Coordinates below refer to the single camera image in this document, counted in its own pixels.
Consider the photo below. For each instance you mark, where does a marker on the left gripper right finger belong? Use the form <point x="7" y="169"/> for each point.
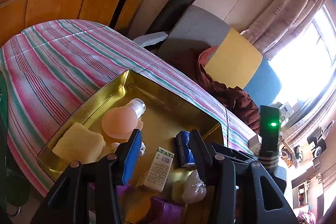
<point x="204" y="158"/>

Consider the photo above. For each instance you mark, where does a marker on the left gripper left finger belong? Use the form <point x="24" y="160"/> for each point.
<point x="127" y="157"/>

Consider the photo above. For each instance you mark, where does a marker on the blue tissue packet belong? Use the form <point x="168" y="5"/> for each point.
<point x="185" y="155"/>

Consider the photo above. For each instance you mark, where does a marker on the white plastic bag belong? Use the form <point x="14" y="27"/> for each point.
<point x="194" y="189"/>

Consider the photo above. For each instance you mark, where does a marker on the green white small carton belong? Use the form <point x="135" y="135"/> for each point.
<point x="158" y="172"/>

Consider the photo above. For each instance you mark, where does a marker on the peach silicone travel bottle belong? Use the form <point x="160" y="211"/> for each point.
<point x="119" y="122"/>

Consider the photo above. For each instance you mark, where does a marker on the large yellow sponge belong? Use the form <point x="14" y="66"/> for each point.
<point x="79" y="143"/>

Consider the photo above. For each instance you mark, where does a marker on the white tall carton box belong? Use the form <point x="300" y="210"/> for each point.
<point x="254" y="144"/>

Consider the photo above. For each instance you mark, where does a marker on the gold tin box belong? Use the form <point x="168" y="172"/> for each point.
<point x="116" y="156"/>

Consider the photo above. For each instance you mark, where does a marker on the white product box on desk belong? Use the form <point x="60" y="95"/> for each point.
<point x="285" y="111"/>

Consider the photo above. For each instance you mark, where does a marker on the black speaker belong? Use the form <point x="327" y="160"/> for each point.
<point x="317" y="144"/>

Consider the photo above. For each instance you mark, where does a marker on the dark red jacket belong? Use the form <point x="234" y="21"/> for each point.
<point x="192" y="63"/>

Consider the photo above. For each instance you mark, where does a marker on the grey yellow blue armchair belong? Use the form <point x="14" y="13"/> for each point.
<point x="230" y="58"/>

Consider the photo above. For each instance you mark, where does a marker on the striped pink green tablecloth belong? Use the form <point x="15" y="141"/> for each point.
<point x="51" y="68"/>

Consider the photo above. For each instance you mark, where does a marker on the black rolled mat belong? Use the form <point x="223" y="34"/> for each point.
<point x="168" y="16"/>

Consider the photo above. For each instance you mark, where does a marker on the pink patterned curtain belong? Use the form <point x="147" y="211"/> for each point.
<point x="280" y="23"/>

